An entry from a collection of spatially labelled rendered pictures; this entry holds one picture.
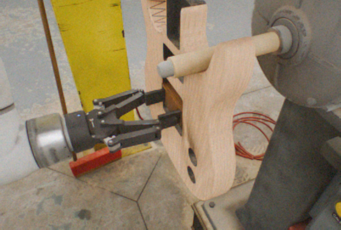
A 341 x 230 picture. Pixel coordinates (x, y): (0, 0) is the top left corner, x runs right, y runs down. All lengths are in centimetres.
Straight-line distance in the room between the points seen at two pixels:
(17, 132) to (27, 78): 214
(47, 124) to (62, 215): 126
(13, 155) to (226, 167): 35
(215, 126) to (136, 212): 126
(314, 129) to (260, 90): 162
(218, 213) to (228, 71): 104
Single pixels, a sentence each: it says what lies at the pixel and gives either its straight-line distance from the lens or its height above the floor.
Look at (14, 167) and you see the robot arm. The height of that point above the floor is 111.
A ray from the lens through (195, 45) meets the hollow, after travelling 49.
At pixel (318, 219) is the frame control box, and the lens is 63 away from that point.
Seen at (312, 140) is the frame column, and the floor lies 94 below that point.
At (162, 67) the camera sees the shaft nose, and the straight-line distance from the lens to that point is 42.
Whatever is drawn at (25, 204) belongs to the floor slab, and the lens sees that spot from 188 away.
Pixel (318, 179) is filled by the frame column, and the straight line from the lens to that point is 86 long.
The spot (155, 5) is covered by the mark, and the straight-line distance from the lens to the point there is 62.
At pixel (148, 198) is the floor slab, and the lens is 172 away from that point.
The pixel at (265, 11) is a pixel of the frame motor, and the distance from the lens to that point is 58.
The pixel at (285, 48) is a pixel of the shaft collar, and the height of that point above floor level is 125.
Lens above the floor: 151
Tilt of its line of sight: 44 degrees down
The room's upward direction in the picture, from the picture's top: straight up
